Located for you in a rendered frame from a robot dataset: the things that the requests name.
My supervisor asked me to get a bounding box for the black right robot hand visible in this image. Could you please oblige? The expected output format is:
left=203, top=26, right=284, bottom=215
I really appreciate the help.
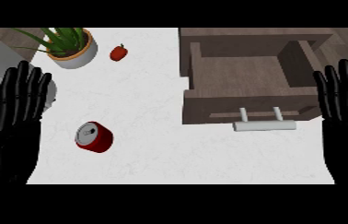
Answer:
left=312, top=58, right=348, bottom=185

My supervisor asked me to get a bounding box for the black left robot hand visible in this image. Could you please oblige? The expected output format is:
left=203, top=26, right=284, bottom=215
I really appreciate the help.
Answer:
left=0, top=60, right=52, bottom=185

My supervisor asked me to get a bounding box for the red soda can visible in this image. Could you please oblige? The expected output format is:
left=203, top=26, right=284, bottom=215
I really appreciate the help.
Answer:
left=73, top=121, right=114, bottom=154

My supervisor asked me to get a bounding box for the brown wooden drawer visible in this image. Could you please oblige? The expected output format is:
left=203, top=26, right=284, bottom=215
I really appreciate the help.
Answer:
left=182, top=40, right=322, bottom=125

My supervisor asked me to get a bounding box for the grey round object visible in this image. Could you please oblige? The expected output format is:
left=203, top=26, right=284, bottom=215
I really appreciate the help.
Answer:
left=41, top=78, right=58, bottom=113

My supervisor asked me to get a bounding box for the potted green plant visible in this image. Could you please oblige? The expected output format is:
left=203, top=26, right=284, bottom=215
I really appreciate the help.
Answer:
left=8, top=28, right=98, bottom=70

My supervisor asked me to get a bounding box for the brown wooden cabinet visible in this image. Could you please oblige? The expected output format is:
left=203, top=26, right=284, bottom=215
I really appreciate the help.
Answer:
left=178, top=28, right=348, bottom=78

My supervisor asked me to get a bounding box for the red pepper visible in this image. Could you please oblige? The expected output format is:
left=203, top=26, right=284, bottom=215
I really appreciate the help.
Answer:
left=108, top=43, right=129, bottom=62

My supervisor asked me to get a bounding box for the white drawer handle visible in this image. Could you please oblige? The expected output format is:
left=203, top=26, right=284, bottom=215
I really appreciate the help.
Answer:
left=232, top=106, right=297, bottom=133

